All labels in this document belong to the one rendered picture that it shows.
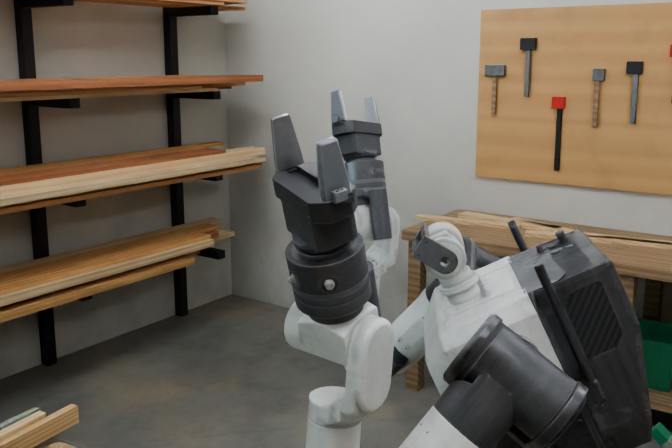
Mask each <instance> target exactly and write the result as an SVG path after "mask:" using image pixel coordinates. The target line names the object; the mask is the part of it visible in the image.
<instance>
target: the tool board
mask: <svg viewBox="0 0 672 448"><path fill-rule="evenodd" d="M475 176H479V177H489V178H499V179H509V180H519V181H529V182H540V183H550V184H560V185H570V186H580V187H590V188H600V189H611V190H621V191H631V192H641V193H651V194H661V195H671V196H672V2H666V3H641V4H616V5H591V6H566V7H541V8H516V9H492V10H481V25H480V54H479V83H478V112H477V140H476V169H475Z"/></svg>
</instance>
